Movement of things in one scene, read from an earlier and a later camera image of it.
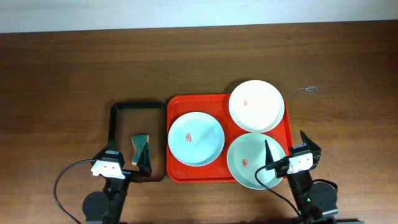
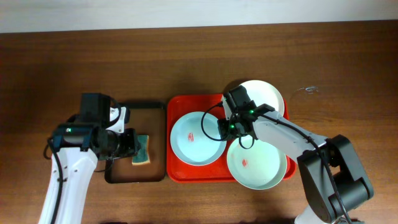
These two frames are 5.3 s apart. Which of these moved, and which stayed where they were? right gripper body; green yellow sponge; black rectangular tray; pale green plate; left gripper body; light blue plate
Moved: right gripper body; left gripper body
Stayed: light blue plate; black rectangular tray; pale green plate; green yellow sponge
